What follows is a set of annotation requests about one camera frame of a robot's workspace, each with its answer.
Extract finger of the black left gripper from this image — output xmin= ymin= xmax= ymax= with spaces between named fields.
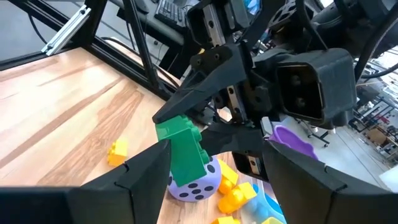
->
xmin=200 ymin=123 xmax=265 ymax=156
xmin=152 ymin=43 xmax=249 ymax=124

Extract black table frame rail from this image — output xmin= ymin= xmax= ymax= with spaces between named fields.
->
xmin=0 ymin=0 xmax=200 ymax=102

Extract purple plastic bucket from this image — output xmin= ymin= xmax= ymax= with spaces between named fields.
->
xmin=268 ymin=124 xmax=320 ymax=161

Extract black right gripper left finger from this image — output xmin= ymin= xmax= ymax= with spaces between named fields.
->
xmin=0 ymin=139 xmax=172 ymax=224

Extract long green toy block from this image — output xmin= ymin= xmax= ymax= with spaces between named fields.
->
xmin=155 ymin=114 xmax=211 ymax=188

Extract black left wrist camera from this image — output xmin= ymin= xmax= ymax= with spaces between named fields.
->
xmin=275 ymin=47 xmax=358 ymax=129

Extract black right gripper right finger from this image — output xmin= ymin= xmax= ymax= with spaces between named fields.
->
xmin=264 ymin=141 xmax=398 ymax=224

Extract black computer keyboard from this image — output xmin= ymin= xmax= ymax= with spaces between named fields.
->
xmin=154 ymin=0 xmax=192 ymax=30

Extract silver aluminium extrusion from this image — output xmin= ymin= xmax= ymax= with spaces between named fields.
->
xmin=40 ymin=4 xmax=92 ymax=57

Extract lavender foam dice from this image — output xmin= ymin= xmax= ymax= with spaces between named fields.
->
xmin=167 ymin=155 xmax=223 ymax=203

